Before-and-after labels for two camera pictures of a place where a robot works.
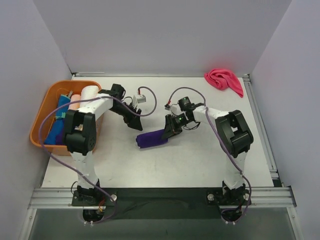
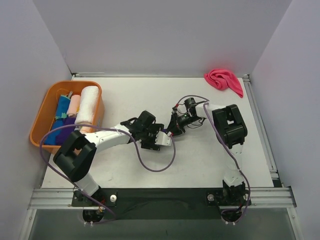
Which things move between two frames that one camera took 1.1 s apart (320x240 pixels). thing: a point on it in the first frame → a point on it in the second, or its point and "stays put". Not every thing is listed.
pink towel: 222,79 stays put
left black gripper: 130,117 → 152,136
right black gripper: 171,122 stays put
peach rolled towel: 75,98 stays put
